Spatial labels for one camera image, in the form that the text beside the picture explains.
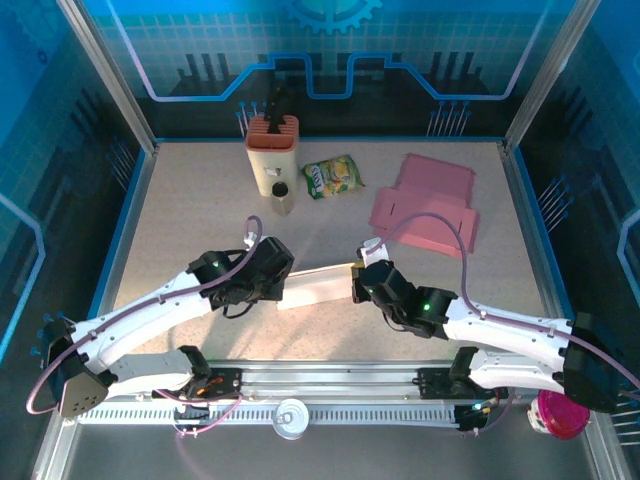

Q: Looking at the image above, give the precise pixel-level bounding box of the aluminium frame post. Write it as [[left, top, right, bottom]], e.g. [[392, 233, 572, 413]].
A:
[[501, 0, 604, 154], [54, 0, 160, 154]]

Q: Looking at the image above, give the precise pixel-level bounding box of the black handled knife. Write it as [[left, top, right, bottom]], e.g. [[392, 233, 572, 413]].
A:
[[267, 82, 289, 135], [273, 97, 296, 135]]

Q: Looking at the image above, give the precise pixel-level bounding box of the aluminium mounting rail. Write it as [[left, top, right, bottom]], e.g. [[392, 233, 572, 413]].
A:
[[59, 359, 599, 402]]

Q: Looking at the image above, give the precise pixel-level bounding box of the green yellow snack bag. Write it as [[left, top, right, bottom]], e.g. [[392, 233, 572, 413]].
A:
[[301, 154, 367, 200]]

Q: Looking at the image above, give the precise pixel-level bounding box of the pink paper box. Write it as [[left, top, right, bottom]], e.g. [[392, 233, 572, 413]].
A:
[[368, 153, 481, 260]]

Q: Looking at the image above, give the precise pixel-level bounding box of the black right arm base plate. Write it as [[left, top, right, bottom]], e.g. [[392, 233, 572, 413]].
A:
[[417, 367, 509, 400]]

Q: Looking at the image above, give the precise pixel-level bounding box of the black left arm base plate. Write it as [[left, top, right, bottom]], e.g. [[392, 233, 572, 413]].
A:
[[151, 367, 245, 400]]

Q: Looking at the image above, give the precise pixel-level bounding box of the pink lidded container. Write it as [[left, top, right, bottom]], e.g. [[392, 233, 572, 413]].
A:
[[527, 389, 591, 441]]

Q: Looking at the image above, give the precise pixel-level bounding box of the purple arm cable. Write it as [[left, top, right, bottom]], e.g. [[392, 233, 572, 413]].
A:
[[369, 213, 640, 435], [25, 215, 265, 439]]

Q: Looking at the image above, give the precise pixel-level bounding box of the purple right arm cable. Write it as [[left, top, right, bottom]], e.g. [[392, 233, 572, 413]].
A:
[[369, 213, 640, 435]]

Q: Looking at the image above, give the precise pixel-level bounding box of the silver tin can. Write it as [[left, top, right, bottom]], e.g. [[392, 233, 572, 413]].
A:
[[272, 398, 311, 441]]

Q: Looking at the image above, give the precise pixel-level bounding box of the white paper box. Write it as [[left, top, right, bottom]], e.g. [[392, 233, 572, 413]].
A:
[[276, 261, 362, 311]]

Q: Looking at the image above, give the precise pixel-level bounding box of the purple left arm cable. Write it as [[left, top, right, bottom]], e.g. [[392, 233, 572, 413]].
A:
[[25, 215, 265, 439]]

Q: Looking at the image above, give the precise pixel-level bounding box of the beige knife block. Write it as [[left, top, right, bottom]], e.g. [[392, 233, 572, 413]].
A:
[[244, 114, 301, 197]]

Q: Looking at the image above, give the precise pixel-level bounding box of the white slotted cable duct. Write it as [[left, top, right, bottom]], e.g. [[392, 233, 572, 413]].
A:
[[77, 402, 461, 427]]

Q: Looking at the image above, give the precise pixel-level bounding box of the small dark-lidded jar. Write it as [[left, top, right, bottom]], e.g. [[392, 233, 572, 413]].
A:
[[269, 181, 296, 218]]

